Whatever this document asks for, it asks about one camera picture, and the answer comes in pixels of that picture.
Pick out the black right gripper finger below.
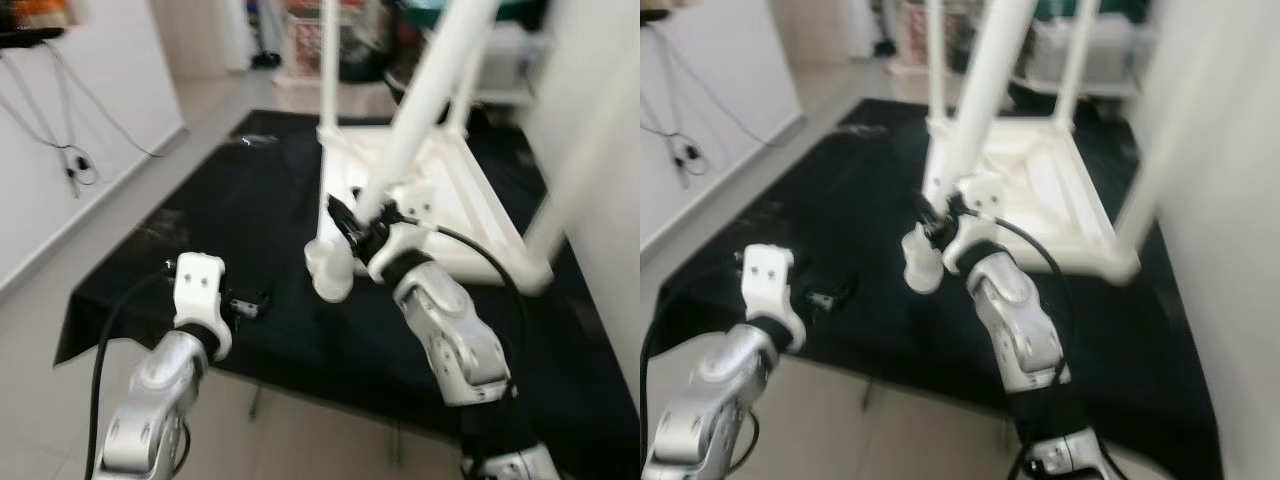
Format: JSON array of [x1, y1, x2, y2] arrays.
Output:
[[326, 193, 361, 251], [910, 192, 941, 239]]

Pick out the white plastic table top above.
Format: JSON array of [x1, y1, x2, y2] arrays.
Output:
[[305, 122, 556, 299], [900, 115, 1141, 286]]

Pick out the black table cloth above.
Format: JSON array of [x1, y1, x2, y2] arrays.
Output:
[[55, 108, 640, 480], [640, 98, 1226, 480]]

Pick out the clear tape cross patch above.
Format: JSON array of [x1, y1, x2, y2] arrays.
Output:
[[730, 198, 796, 236], [128, 212, 196, 253]]

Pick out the white low platform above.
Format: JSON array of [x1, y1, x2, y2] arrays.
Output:
[[275, 70, 406, 119]]

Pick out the mop with teal head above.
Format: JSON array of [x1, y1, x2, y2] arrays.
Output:
[[870, 0, 899, 57], [252, 0, 283, 69]]

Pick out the red printed carton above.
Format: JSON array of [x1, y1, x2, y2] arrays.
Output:
[[285, 10, 323, 77], [903, 5, 929, 67]]

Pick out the black plastic bag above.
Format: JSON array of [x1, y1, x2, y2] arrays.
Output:
[[343, 5, 396, 83]]

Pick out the clear plastic bin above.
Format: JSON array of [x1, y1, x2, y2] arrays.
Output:
[[1028, 15, 1143, 93], [478, 25, 553, 103]]

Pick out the green pot lid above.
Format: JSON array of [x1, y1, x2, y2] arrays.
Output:
[[490, 0, 549, 26], [1035, 0, 1151, 21]]

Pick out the black wifi router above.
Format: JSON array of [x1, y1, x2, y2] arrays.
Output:
[[0, 25, 66, 48]]

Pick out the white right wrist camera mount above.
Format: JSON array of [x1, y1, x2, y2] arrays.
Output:
[[368, 180, 441, 281], [945, 172, 1009, 271]]

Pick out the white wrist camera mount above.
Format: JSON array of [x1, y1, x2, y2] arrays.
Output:
[[945, 172, 1009, 271], [172, 253, 233, 356], [742, 245, 806, 351], [368, 180, 441, 281]]

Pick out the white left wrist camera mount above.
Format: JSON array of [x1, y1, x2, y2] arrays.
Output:
[[742, 245, 806, 351], [172, 253, 233, 356]]

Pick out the black wall cable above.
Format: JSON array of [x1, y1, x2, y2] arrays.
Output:
[[0, 42, 169, 199], [640, 22, 793, 191]]

